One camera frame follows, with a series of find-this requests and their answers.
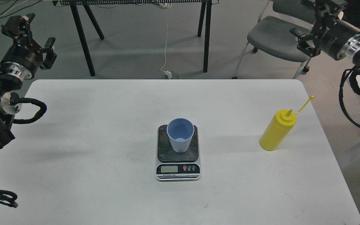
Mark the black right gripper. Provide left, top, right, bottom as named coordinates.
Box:
left=290, top=0, right=360, bottom=60

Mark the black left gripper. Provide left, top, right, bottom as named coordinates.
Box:
left=0, top=13, right=57, bottom=79

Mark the yellow squeeze bottle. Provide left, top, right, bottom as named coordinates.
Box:
left=259, top=96, right=314, bottom=151

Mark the blue ribbed plastic cup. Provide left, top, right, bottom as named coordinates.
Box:
left=166, top=118, right=195, bottom=153

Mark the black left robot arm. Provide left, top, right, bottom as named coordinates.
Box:
left=0, top=13, right=57, bottom=149

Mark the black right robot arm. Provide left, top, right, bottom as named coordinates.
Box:
left=290, top=0, right=360, bottom=128

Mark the black digital kitchen scale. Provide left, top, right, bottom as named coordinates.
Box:
left=155, top=124, right=201, bottom=182

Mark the grey office chair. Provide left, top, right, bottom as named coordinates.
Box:
left=232, top=0, right=315, bottom=79

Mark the black-legged background table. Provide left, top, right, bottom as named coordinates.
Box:
left=52, top=0, right=218, bottom=78

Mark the white power adapter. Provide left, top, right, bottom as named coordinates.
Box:
left=164, top=70, right=173, bottom=80

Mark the white hanging cable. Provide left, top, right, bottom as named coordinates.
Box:
left=160, top=3, right=168, bottom=73

